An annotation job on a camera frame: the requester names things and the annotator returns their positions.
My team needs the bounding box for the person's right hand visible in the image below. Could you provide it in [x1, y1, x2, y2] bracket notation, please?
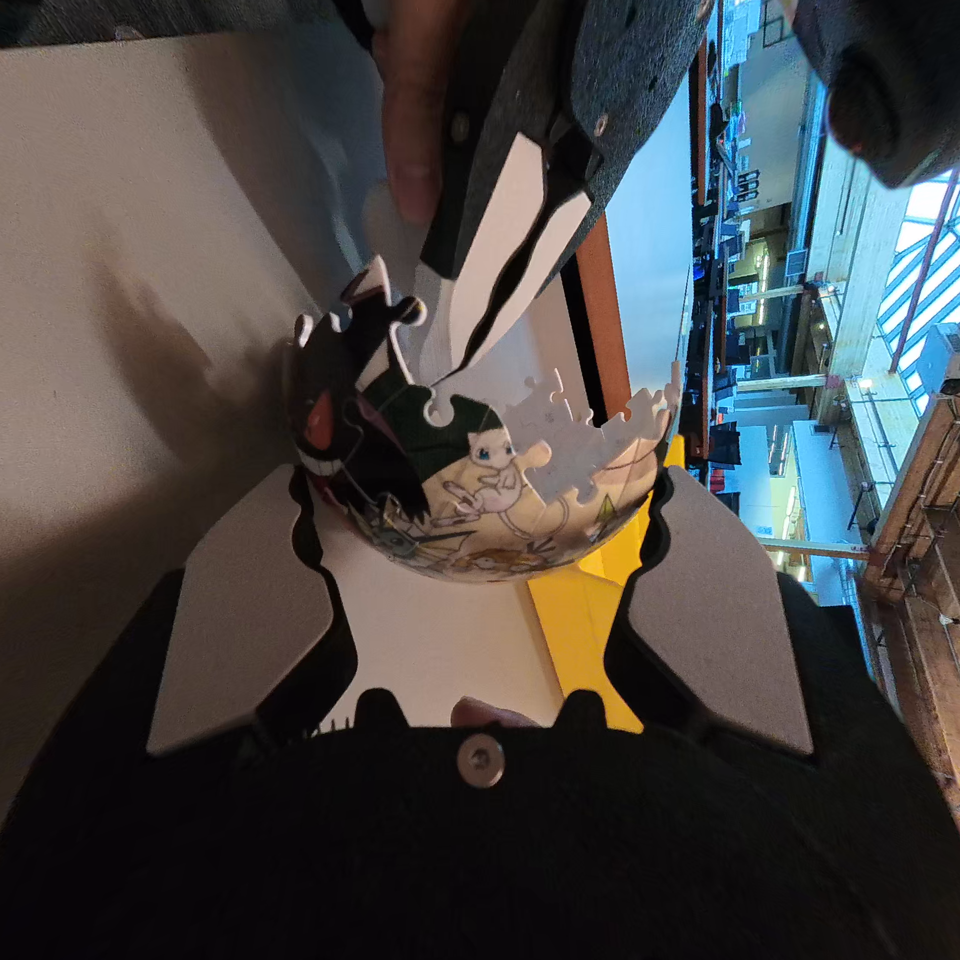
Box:
[450, 696, 541, 729]

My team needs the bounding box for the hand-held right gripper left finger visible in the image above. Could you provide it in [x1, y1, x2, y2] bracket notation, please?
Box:
[146, 465, 360, 755]

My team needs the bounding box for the large glass window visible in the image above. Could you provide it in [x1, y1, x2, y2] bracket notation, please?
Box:
[873, 168, 960, 399]

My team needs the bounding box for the partly built puzzle ball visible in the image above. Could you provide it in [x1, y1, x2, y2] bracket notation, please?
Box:
[283, 255, 684, 585]

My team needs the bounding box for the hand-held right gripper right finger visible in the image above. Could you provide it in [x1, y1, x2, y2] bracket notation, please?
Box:
[603, 465, 816, 756]

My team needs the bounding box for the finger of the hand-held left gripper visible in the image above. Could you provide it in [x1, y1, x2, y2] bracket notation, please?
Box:
[418, 132, 546, 385]
[459, 192, 595, 370]

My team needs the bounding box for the yellow plastic bin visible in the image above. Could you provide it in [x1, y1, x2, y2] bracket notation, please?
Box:
[528, 435, 687, 735]

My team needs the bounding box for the wood-edged grey table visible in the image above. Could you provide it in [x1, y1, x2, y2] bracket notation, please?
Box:
[561, 71, 695, 432]

